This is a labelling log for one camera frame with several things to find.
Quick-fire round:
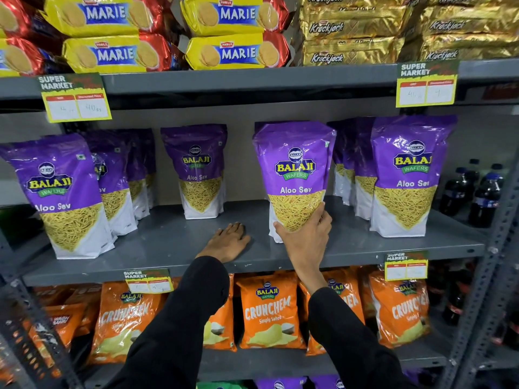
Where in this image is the purple foil packet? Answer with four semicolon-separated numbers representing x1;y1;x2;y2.
310;375;345;389
255;377;307;389

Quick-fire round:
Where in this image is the grey metal shelf rack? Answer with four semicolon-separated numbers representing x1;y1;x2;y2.
0;56;519;389

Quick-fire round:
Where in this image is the person's right forearm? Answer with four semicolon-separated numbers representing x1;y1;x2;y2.
291;264;411;389

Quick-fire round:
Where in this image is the stack of gold cracker packets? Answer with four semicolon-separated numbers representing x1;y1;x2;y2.
298;0;519;68

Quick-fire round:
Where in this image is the purple sev snack pouch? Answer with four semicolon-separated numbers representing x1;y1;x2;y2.
252;120;337;244

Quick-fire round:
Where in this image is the person's right hand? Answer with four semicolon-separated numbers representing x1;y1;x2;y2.
274;202;333;277

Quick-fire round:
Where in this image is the yellow green price tag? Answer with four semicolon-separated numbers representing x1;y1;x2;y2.
396;60;460;108
123;269;174;295
38;73;112;123
384;251;429;282

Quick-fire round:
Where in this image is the stack of yellow biscuit packets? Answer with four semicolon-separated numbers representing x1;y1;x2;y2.
0;0;292;78

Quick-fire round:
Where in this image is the dark soda bottle blue cap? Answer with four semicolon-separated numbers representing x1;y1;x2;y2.
468;173;503;229
464;159;481;187
440;167;471;217
483;163;506;187

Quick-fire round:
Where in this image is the person's left forearm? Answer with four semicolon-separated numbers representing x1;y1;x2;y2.
106;256;231;389

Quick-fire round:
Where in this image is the row of orange chip packets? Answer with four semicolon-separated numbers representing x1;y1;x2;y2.
24;266;433;367

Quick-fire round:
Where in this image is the person's left hand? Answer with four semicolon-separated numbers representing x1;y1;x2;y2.
196;223;251;264

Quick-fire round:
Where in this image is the dark soda bottle red label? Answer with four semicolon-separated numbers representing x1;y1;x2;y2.
426;261;447;307
493;308;519;350
442;271;472;327

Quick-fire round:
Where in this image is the row of purple pouches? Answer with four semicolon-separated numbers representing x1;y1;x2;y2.
0;115;459;260

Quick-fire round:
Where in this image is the green foil packet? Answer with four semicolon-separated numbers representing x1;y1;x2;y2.
197;381;248;389

